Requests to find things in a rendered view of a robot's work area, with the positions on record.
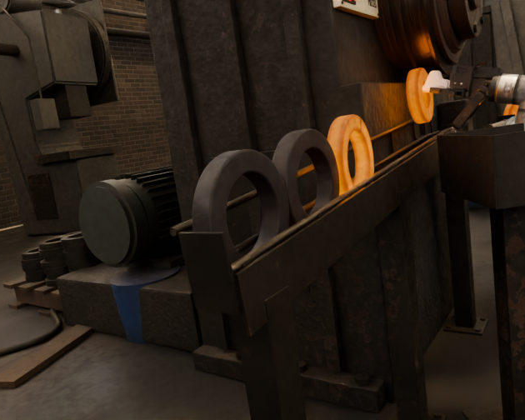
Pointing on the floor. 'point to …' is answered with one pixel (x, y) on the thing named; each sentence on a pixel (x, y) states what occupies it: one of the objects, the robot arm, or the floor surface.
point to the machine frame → (242, 35)
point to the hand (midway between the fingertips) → (419, 89)
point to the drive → (132, 259)
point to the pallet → (50, 271)
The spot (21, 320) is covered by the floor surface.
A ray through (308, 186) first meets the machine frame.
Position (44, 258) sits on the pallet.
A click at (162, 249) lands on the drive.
